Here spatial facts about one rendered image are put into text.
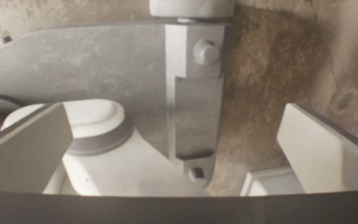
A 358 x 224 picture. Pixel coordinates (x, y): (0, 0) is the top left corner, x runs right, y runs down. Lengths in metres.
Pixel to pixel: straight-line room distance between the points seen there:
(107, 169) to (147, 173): 0.06
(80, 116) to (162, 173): 0.17
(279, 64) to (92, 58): 0.63
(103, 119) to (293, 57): 0.70
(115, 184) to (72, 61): 0.29
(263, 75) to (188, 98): 0.38
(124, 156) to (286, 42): 0.67
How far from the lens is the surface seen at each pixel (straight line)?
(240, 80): 0.75
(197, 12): 0.44
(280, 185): 1.11
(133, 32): 0.45
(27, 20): 0.68
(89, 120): 0.35
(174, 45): 0.44
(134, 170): 0.31
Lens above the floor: 0.62
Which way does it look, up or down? 59 degrees down
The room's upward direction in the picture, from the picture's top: 157 degrees clockwise
